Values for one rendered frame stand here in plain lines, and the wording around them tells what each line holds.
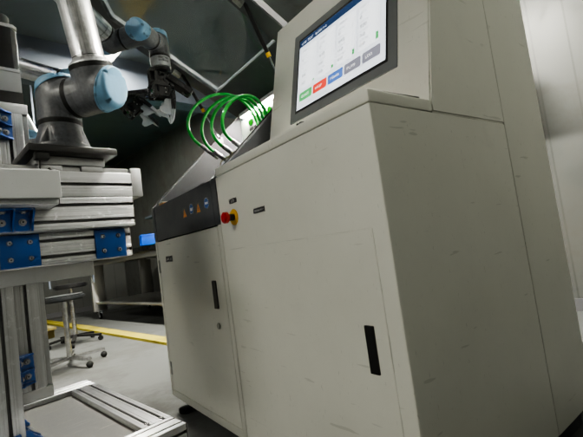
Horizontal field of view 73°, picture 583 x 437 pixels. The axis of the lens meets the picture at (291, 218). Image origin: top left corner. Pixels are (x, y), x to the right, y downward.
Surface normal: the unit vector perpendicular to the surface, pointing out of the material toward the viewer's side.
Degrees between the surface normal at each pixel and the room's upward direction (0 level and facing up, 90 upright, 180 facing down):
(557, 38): 90
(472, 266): 90
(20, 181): 90
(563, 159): 90
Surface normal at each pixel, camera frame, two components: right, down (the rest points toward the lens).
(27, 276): 0.70, -0.14
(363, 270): -0.79, 0.07
